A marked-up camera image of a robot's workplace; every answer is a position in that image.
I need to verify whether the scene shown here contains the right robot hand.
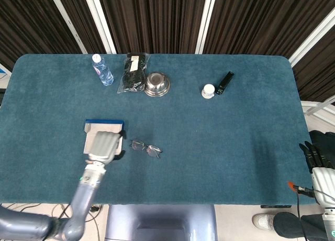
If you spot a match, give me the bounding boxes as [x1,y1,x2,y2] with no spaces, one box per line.
[299,140,335,206]

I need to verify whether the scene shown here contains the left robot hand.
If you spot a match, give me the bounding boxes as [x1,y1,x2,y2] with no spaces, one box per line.
[83,130,126,163]

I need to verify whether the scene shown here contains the blue glasses case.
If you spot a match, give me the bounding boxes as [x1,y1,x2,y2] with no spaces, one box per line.
[84,119,126,154]

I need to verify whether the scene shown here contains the eyeglasses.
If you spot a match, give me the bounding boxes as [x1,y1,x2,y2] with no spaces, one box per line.
[130,139,163,159]

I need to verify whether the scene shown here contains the dark trouser leg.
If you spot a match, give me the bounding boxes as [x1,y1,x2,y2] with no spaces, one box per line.
[273,212,327,239]

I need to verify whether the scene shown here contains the white sneaker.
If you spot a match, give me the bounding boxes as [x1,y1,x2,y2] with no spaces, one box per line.
[252,213,275,231]

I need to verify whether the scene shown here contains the plastic bag with black cloth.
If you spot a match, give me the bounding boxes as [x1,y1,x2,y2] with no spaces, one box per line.
[117,52,151,94]

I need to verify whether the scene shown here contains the clear plastic water bottle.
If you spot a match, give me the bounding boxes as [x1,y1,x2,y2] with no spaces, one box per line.
[91,53,115,86]

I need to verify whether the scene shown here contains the stainless steel bowl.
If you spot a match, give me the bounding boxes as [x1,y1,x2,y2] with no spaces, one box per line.
[143,72,171,97]

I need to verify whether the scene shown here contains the blue table cloth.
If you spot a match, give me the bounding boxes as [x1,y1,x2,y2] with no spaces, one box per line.
[0,53,316,206]

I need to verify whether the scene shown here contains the blue-grey robot torso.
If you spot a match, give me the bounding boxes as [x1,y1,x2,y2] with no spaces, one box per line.
[104,204,218,241]

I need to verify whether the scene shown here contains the small white jar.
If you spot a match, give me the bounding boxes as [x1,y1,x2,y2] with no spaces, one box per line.
[201,84,216,100]

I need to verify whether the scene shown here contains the white and blue board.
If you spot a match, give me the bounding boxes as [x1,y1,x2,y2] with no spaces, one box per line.
[0,63,13,90]

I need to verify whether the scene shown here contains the black remote device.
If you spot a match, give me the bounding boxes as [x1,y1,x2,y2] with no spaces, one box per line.
[215,71,235,96]

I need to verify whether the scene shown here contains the dark brown curtain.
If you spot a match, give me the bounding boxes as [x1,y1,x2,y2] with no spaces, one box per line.
[0,0,335,103]

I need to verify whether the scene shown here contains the black cable with orange plug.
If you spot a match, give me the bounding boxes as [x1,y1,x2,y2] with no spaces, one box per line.
[287,181,315,241]

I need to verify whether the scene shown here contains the white metal floor frame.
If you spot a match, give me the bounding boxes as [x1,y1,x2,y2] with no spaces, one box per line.
[300,98,335,120]

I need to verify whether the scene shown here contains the white frame post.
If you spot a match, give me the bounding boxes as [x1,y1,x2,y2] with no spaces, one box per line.
[48,0,88,54]
[82,0,117,54]
[288,7,335,68]
[195,0,218,54]

